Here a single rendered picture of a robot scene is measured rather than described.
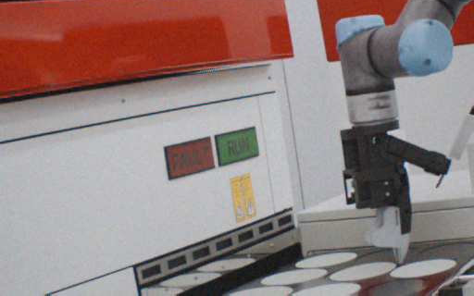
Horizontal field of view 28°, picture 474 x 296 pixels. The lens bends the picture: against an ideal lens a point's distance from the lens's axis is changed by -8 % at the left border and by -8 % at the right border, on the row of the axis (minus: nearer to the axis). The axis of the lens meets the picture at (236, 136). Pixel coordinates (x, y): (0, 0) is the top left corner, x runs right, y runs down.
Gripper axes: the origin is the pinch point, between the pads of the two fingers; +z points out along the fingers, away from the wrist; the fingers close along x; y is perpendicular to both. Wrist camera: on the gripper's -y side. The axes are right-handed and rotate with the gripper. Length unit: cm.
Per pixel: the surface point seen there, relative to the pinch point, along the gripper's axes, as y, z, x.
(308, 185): -64, 26, -335
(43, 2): 46, -42, 19
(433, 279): 1.1, 1.3, 16.0
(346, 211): 1.9, -4.7, -23.4
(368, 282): 8.3, 1.3, 8.2
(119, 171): 38.9, -19.2, 2.8
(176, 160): 30.1, -18.9, -6.5
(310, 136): -70, 3, -342
